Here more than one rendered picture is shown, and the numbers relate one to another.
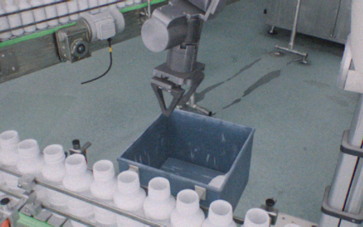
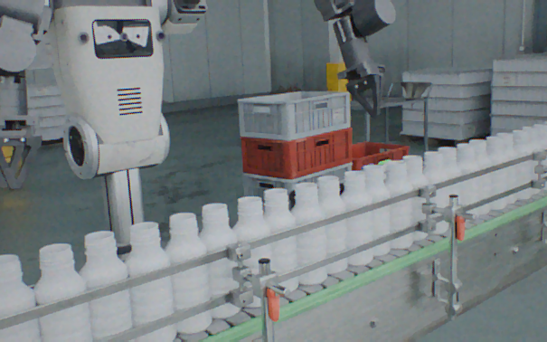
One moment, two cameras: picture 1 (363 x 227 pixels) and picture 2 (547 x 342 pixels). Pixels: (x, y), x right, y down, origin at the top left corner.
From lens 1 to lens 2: 0.65 m
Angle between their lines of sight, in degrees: 63
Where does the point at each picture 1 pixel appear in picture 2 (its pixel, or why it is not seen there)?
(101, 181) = (15, 279)
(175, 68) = (14, 112)
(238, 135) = not seen: outside the picture
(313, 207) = not seen: outside the picture
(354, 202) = not seen: hidden behind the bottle
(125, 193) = (67, 268)
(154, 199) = (108, 253)
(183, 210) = (151, 239)
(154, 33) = (12, 46)
